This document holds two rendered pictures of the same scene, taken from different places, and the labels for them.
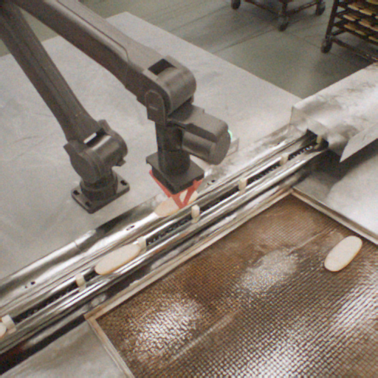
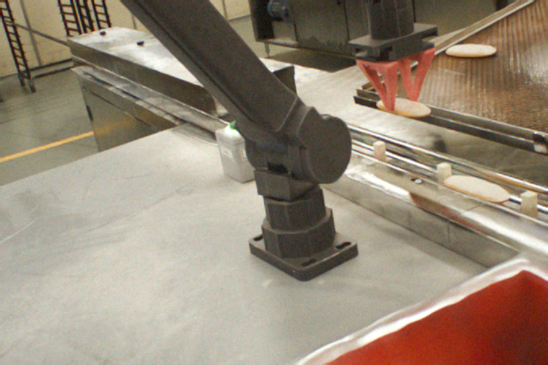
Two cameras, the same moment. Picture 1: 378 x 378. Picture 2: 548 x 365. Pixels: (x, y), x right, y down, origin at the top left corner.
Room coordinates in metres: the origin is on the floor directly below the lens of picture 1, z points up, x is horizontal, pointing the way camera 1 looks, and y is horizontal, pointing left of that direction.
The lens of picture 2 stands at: (0.51, 0.95, 1.21)
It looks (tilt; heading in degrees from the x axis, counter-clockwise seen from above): 21 degrees down; 283
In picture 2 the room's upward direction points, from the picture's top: 11 degrees counter-clockwise
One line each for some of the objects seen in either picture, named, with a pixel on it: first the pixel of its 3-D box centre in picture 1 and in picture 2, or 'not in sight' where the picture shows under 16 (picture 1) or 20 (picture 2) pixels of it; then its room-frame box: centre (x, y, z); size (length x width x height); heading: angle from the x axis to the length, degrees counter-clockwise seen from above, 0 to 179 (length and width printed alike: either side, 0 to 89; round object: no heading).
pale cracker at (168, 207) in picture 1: (176, 201); (402, 105); (0.54, 0.02, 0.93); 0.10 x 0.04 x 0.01; 127
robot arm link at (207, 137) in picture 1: (193, 119); not in sight; (0.52, -0.01, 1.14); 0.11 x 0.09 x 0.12; 55
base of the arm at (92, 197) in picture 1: (98, 180); (297, 222); (0.67, 0.21, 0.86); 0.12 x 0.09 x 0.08; 134
